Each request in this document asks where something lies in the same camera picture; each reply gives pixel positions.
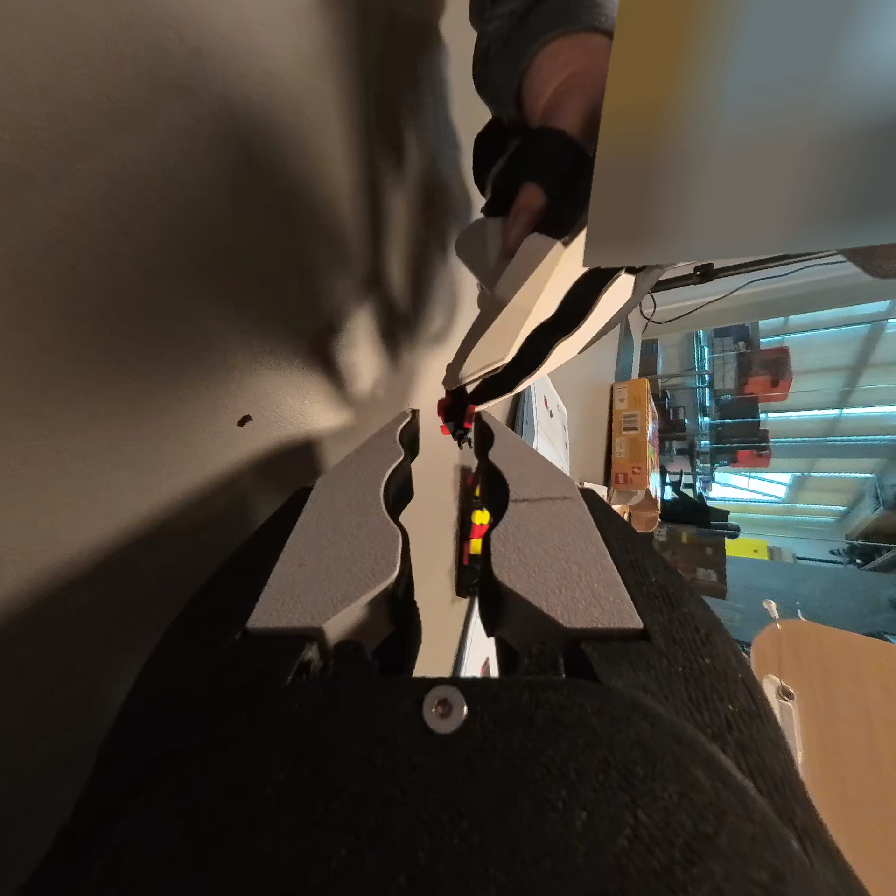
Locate yellow cardboard lego box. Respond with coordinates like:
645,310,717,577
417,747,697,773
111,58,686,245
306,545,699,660
606,377,665,536

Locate red black tool case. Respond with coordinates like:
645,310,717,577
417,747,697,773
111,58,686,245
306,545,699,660
738,345,794,402

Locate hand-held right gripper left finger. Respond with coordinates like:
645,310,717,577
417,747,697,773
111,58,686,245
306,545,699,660
245,408,423,676

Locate black cable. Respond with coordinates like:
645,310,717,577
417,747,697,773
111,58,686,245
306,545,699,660
638,269,795,327

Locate open instruction booklet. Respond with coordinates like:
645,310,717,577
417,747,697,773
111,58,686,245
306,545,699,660
454,373,574,679

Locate long black red yellow lego assembly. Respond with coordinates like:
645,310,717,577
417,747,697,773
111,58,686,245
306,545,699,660
457,464,494,601

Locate person's left hand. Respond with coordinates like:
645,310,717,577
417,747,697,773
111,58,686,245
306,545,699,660
503,31,611,254

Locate red black lego clip assembly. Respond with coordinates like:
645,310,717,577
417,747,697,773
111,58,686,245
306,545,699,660
436,387,478,450

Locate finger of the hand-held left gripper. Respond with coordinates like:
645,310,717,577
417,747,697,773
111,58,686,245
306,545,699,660
441,231,604,401
482,268,644,408

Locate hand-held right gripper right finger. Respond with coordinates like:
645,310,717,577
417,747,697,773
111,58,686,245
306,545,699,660
475,411,646,641

